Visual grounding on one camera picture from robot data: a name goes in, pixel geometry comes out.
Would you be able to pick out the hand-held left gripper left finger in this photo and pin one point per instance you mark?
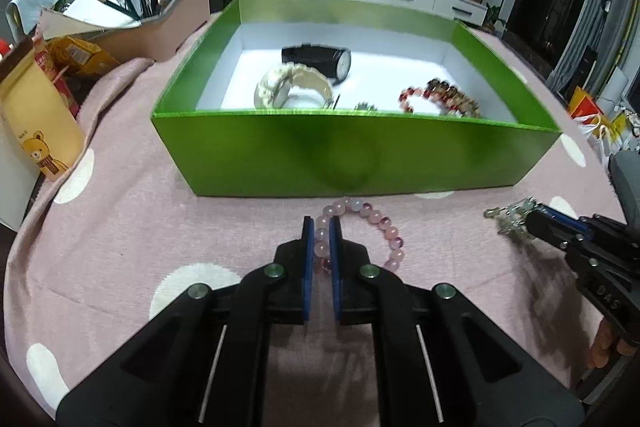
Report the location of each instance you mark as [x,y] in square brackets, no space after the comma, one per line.
[308,267]

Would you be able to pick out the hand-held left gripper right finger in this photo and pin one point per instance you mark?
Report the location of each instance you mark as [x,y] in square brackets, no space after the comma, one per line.
[336,267]

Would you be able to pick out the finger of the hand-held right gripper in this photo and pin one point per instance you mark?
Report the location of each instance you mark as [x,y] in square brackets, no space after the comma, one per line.
[545,229]
[565,216]

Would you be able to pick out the green cardboard box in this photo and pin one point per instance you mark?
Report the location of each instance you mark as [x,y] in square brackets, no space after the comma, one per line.
[300,152]

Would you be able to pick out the black wristwatch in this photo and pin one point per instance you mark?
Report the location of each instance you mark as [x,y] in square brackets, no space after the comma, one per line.
[320,57]

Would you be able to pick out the person's right hand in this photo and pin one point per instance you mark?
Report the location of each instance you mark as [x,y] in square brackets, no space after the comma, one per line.
[602,347]

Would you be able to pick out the yellow shopping bag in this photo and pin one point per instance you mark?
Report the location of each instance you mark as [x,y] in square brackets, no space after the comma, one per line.
[585,107]

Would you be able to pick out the silver bangle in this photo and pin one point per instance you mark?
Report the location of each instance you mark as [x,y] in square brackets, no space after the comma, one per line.
[365,107]

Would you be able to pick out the white wristwatch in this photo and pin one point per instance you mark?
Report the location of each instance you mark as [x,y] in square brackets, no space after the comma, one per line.
[310,79]

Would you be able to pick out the pink polka dot tablecloth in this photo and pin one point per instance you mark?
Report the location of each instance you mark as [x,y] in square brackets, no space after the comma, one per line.
[125,217]

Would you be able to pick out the small potted plant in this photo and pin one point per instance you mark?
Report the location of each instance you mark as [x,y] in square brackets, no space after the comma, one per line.
[492,19]

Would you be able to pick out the pink desk organiser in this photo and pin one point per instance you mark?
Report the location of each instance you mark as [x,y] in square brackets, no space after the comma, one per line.
[175,27]

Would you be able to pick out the yellow bear canister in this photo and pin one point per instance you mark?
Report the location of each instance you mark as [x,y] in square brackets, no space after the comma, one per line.
[35,117]

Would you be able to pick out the yellow snack packet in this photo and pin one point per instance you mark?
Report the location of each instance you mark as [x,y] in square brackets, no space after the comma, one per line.
[80,54]

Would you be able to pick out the red and white carton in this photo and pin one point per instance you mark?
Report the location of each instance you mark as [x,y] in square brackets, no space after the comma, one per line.
[50,69]

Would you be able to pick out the white paper sheets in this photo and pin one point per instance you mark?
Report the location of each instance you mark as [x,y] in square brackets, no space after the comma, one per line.
[95,4]

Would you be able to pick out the light blue cloth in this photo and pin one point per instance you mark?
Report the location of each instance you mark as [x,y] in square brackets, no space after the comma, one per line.
[35,2]

